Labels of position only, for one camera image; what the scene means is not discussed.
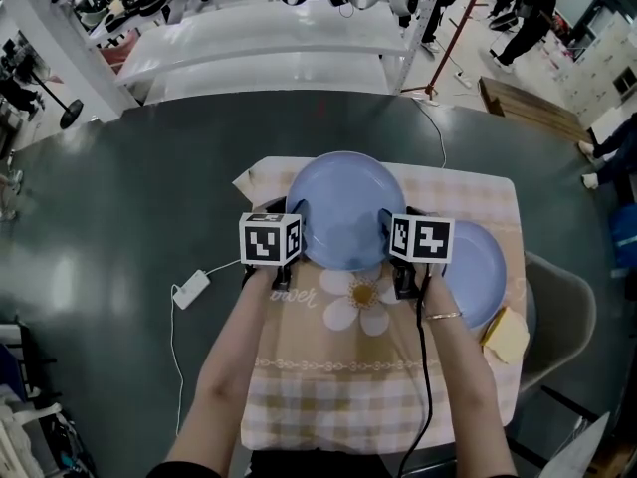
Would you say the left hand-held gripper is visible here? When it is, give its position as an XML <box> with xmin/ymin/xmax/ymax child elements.
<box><xmin>237</xmin><ymin>194</ymin><xmax>314</xmax><ymax>294</ymax></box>

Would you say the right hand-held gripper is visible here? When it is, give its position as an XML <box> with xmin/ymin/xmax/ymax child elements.
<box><xmin>376</xmin><ymin>206</ymin><xmax>457</xmax><ymax>302</ymax></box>

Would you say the big blue plate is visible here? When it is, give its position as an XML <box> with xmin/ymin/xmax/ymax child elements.
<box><xmin>440</xmin><ymin>219</ymin><xmax>509</xmax><ymax>332</ymax></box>
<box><xmin>286</xmin><ymin>150</ymin><xmax>407</xmax><ymax>273</ymax></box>

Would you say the person's left forearm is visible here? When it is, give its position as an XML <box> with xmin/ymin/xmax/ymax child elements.
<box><xmin>161</xmin><ymin>265</ymin><xmax>281</xmax><ymax>472</ymax></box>

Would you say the person's right forearm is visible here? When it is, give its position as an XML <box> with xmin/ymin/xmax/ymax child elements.
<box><xmin>422</xmin><ymin>262</ymin><xmax>519</xmax><ymax>478</ymax></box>

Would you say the white power adapter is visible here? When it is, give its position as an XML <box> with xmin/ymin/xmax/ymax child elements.
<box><xmin>170</xmin><ymin>268</ymin><xmax>212</xmax><ymax>311</ymax></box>

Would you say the yellow sponge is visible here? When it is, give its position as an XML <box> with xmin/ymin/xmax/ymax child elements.
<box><xmin>479</xmin><ymin>305</ymin><xmax>531</xmax><ymax>365</ymax></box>

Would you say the white metal shelving rack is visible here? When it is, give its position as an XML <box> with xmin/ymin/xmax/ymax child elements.
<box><xmin>49</xmin><ymin>0</ymin><xmax>452</xmax><ymax>107</ymax></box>

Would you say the wooden pallet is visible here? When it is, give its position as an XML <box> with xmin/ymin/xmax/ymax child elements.
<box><xmin>477</xmin><ymin>76</ymin><xmax>594</xmax><ymax>144</ymax></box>

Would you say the grey shell chair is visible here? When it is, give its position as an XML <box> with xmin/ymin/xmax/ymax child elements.
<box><xmin>517</xmin><ymin>250</ymin><xmax>601</xmax><ymax>425</ymax></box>

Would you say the orange metal coat stand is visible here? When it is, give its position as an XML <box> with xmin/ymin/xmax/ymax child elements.
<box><xmin>401</xmin><ymin>0</ymin><xmax>495</xmax><ymax>101</ymax></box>

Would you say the teal wrapped box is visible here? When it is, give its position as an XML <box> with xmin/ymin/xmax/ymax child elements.
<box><xmin>607</xmin><ymin>204</ymin><xmax>637</xmax><ymax>279</ymax></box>

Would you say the person's black clothing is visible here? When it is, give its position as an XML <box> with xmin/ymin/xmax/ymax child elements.
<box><xmin>143</xmin><ymin>446</ymin><xmax>399</xmax><ymax>478</ymax></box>

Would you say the black floor stand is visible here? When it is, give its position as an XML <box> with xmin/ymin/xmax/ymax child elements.
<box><xmin>19</xmin><ymin>65</ymin><xmax>85</xmax><ymax>130</ymax></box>

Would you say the white marble table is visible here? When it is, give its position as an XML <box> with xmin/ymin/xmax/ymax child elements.
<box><xmin>561</xmin><ymin>409</ymin><xmax>612</xmax><ymax>478</ymax></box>

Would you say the white fabric bag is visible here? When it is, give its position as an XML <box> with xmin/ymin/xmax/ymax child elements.
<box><xmin>0</xmin><ymin>395</ymin><xmax>61</xmax><ymax>478</ymax></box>

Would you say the white power cable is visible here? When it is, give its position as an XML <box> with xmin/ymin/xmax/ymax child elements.
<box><xmin>411</xmin><ymin>98</ymin><xmax>448</xmax><ymax>169</ymax></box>
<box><xmin>169</xmin><ymin>296</ymin><xmax>184</xmax><ymax>438</ymax></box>

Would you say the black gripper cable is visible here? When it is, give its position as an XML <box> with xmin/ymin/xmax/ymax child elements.
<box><xmin>396</xmin><ymin>265</ymin><xmax>435</xmax><ymax>478</ymax></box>

